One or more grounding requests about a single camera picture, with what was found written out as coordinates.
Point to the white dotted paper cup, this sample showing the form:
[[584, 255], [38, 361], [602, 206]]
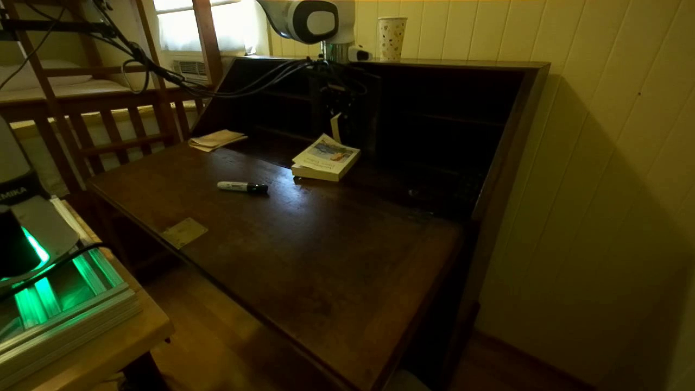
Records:
[[392, 38]]

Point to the green lit device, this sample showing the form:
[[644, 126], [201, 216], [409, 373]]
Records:
[[51, 290]]

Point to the dark wooden secretary desk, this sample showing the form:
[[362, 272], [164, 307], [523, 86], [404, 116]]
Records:
[[326, 261]]

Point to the wooden ladder frame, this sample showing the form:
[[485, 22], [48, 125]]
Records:
[[155, 65]]

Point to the window air conditioner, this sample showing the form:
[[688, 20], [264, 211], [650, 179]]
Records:
[[190, 67]]

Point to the wooden slatted railing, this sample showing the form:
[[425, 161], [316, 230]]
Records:
[[109, 100]]

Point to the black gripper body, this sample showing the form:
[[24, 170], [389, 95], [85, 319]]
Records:
[[340, 77]]

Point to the stacked books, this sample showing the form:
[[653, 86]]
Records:
[[326, 158]]

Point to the yellowish card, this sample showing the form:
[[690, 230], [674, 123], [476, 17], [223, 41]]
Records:
[[184, 233]]

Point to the white folded paper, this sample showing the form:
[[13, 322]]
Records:
[[216, 140]]

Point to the black and white marker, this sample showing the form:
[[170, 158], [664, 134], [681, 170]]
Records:
[[240, 188]]

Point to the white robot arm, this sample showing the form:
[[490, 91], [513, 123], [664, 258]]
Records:
[[304, 20]]

